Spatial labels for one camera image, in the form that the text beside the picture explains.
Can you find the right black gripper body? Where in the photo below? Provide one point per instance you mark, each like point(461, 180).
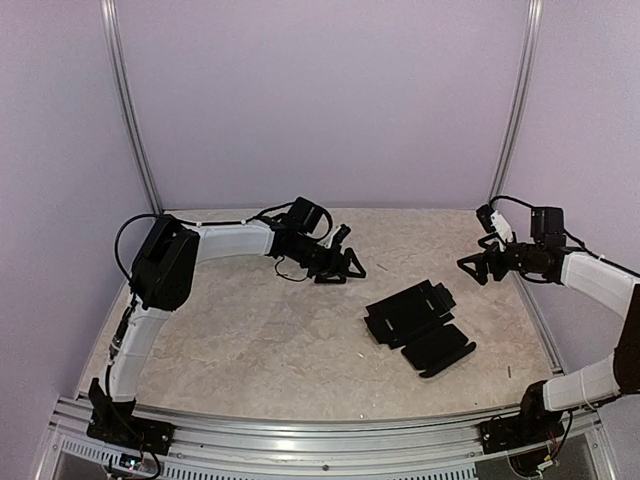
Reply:
point(503, 269)

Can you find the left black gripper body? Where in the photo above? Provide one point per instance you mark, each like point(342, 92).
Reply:
point(318, 262)

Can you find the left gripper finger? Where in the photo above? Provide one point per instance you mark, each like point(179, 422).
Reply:
point(330, 278)
point(351, 267)

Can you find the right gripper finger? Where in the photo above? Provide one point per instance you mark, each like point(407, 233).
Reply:
point(489, 241)
point(479, 266)

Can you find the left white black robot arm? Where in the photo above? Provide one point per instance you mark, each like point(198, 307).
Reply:
point(161, 275)

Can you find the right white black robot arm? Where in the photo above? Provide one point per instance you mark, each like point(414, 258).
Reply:
point(551, 256)

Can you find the small circuit board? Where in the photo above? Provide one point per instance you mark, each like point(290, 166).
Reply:
point(129, 464)

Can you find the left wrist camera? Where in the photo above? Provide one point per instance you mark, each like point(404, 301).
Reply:
point(335, 236)

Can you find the right vertical aluminium post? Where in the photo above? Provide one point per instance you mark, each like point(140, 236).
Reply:
point(520, 95)

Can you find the vertical aluminium post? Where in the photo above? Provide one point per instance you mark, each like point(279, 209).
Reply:
point(520, 95)
point(109, 14)

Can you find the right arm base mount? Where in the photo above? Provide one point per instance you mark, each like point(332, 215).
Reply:
point(532, 424)

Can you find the front aluminium frame rail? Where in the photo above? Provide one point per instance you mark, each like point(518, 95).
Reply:
point(219, 447)

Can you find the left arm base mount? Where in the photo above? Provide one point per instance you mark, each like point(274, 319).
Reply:
point(114, 423)

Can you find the left vertical aluminium post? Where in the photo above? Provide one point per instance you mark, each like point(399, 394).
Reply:
point(109, 14)

